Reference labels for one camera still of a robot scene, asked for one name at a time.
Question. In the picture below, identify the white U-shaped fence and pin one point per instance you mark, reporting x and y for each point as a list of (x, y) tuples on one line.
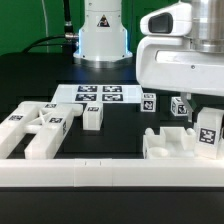
[(111, 172)]

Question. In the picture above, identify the white tagged cube left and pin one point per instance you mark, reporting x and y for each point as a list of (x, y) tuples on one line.
[(148, 102)]

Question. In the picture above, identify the white fiducial marker plate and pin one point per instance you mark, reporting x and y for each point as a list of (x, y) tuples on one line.
[(84, 93)]

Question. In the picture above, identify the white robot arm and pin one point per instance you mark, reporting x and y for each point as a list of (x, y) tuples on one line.
[(103, 39)]

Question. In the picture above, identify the white tagged cube right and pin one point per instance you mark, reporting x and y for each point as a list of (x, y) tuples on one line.
[(177, 107)]

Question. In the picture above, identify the white tagged cube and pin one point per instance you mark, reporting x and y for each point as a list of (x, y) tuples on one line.
[(148, 102), (177, 107)]

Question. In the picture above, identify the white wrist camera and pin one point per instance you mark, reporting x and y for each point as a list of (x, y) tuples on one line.
[(174, 20)]

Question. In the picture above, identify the white chair back frame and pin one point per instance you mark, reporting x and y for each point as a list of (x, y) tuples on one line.
[(48, 122)]

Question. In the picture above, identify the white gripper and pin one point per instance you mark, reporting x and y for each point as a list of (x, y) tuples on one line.
[(168, 63)]

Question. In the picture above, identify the white chair seat part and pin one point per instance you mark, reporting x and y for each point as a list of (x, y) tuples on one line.
[(169, 143)]

